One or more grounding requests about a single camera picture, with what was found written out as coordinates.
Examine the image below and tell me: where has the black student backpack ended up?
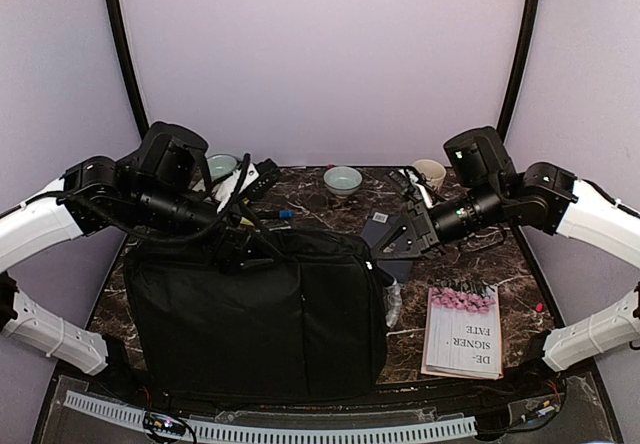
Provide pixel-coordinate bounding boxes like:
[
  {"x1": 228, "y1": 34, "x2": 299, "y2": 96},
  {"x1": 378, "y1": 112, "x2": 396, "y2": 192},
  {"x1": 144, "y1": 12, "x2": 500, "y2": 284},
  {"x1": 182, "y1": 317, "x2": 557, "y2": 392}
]
[{"x1": 124, "y1": 229, "x2": 388, "y2": 403}]

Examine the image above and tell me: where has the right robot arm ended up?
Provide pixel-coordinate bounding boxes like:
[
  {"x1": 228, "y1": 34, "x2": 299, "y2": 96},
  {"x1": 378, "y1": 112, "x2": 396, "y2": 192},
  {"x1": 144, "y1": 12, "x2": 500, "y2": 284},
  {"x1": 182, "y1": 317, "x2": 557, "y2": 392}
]
[{"x1": 372, "y1": 126, "x2": 639, "y2": 398}]

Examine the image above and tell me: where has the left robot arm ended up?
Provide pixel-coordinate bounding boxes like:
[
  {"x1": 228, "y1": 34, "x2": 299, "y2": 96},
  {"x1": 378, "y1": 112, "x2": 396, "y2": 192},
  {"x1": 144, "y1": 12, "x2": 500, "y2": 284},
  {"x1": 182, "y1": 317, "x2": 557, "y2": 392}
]
[{"x1": 1, "y1": 122, "x2": 280, "y2": 400}]

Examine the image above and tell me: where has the dark blue wrapped book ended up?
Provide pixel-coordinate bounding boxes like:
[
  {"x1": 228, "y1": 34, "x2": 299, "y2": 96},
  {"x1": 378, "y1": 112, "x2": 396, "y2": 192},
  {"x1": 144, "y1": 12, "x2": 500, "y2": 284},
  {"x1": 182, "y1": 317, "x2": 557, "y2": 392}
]
[{"x1": 359, "y1": 208, "x2": 416, "y2": 285}]

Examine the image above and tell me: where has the blue capped black marker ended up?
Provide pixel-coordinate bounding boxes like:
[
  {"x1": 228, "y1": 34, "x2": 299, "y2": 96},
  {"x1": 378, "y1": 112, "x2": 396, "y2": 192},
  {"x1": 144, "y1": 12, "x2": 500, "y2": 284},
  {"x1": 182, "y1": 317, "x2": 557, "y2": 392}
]
[{"x1": 257, "y1": 210, "x2": 294, "y2": 220}]

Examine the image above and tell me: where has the cream floral mug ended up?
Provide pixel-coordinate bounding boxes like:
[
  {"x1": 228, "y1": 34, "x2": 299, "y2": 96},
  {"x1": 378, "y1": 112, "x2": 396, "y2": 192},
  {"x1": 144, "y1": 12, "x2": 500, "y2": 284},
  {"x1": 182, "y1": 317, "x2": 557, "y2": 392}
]
[{"x1": 412, "y1": 159, "x2": 447, "y2": 191}]

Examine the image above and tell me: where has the pale green bowl on plate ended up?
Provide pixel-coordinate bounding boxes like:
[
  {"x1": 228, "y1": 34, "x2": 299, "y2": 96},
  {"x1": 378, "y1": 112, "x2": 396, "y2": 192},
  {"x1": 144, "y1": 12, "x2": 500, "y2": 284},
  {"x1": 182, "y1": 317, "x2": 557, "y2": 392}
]
[{"x1": 206, "y1": 154, "x2": 239, "y2": 181}]

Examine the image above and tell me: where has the pale green bowl centre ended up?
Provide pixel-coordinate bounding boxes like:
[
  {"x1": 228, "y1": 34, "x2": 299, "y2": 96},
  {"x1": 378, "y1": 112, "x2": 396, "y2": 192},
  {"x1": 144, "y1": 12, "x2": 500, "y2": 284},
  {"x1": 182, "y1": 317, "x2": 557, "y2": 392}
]
[{"x1": 323, "y1": 166, "x2": 363, "y2": 198}]

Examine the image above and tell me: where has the white book with pink flowers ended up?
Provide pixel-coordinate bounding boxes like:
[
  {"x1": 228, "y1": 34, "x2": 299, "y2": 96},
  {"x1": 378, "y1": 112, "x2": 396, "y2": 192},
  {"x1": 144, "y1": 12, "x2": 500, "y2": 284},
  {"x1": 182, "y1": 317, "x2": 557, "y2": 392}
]
[{"x1": 421, "y1": 281, "x2": 503, "y2": 380}]

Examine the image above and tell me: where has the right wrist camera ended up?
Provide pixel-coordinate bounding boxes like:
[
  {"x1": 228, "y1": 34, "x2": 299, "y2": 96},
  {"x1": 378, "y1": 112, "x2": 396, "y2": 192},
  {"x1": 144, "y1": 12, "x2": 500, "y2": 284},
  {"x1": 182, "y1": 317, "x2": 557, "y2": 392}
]
[{"x1": 386, "y1": 166, "x2": 437, "y2": 209}]

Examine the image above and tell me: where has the white slotted cable duct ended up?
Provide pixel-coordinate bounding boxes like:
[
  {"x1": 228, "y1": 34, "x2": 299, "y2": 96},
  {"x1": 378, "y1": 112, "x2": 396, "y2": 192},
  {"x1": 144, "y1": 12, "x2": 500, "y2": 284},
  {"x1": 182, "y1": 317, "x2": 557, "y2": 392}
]
[{"x1": 63, "y1": 391, "x2": 477, "y2": 443}]

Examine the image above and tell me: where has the black left frame post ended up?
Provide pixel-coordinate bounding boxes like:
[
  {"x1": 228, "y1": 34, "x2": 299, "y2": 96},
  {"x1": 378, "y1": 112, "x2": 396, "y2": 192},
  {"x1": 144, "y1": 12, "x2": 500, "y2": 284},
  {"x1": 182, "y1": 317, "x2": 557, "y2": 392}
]
[{"x1": 105, "y1": 0, "x2": 150, "y2": 138}]

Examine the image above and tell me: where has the black frame post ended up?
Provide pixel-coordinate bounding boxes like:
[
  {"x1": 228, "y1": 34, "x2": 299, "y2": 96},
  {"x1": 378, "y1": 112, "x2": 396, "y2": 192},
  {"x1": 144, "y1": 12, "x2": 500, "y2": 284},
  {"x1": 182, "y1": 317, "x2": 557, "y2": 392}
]
[
  {"x1": 496, "y1": 0, "x2": 539, "y2": 142},
  {"x1": 105, "y1": 0, "x2": 150, "y2": 138}
]

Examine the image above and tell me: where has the black right frame post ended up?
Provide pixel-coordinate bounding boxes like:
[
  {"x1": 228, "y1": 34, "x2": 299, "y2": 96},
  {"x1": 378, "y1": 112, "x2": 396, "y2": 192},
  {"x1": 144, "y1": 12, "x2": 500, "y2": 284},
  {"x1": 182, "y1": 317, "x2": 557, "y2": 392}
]
[{"x1": 496, "y1": 0, "x2": 539, "y2": 142}]

